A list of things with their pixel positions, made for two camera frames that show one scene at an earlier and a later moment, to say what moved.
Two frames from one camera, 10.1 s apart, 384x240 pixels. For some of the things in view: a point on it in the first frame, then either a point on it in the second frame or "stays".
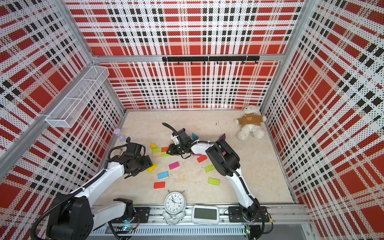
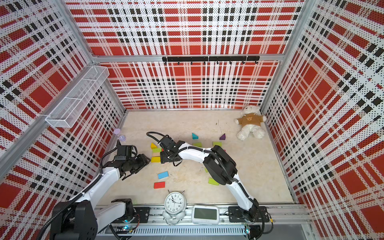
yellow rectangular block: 151,168 to 155,159
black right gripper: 172,151 to 163,158
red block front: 159,185 stays
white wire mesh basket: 67,112 stays
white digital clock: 205,214 stays
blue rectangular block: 163,175 stays
